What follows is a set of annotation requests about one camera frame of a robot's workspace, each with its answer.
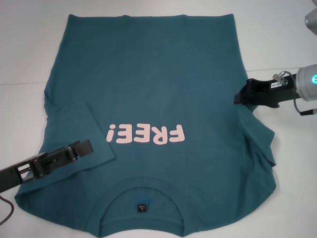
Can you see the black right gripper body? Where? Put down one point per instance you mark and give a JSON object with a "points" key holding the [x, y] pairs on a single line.
{"points": [[267, 93]]}

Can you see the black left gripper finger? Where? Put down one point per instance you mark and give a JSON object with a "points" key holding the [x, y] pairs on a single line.
{"points": [[84, 148]]}

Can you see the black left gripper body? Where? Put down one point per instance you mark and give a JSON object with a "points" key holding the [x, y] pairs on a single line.
{"points": [[29, 168]]}

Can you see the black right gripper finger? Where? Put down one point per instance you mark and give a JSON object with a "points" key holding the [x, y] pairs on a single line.
{"points": [[242, 96]]}

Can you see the teal FREE print t-shirt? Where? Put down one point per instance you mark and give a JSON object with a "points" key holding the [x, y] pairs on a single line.
{"points": [[161, 86]]}

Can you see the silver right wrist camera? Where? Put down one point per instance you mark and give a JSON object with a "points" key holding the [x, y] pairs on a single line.
{"points": [[311, 18]]}

